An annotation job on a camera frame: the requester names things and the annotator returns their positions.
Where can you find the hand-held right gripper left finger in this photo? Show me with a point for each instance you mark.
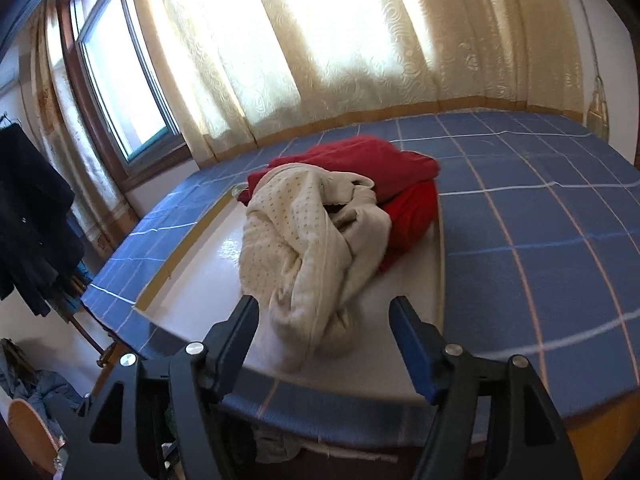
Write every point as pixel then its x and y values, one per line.
pixel 240 340

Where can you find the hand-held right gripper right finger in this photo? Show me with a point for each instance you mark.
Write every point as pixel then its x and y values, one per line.
pixel 415 355

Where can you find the beige rimmed tray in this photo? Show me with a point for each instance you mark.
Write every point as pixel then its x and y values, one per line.
pixel 210 270

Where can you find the cream dotted underwear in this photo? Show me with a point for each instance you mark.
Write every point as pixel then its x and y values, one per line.
pixel 295 240

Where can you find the large red underwear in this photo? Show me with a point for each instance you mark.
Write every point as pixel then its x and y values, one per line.
pixel 380 165

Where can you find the wooden coat rack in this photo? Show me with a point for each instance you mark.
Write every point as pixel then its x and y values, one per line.
pixel 92 337

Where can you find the blue checked tablecloth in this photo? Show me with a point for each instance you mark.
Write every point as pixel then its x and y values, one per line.
pixel 525 240

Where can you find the blue denim clothing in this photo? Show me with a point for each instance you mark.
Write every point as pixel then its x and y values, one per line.
pixel 45 385

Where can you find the round wooden stool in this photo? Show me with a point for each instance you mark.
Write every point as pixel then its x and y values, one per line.
pixel 27 435

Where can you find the dark hanging coat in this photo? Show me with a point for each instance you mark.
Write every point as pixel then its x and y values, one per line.
pixel 35 210

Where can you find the brown framed window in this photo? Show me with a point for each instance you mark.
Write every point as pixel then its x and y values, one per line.
pixel 125 85

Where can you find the narrow cream patterned curtain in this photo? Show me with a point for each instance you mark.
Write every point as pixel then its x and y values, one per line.
pixel 55 110

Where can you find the curtain tieback tassel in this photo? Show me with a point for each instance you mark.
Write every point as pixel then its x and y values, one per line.
pixel 597 105

